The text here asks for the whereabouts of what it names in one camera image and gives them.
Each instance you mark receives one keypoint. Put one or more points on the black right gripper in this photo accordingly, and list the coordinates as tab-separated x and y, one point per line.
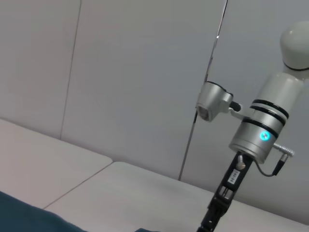
233	178

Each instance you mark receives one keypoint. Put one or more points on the teal blue printed t-shirt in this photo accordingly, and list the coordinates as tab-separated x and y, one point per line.
24	217

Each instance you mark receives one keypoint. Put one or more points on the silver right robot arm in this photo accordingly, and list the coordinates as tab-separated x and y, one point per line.
277	91

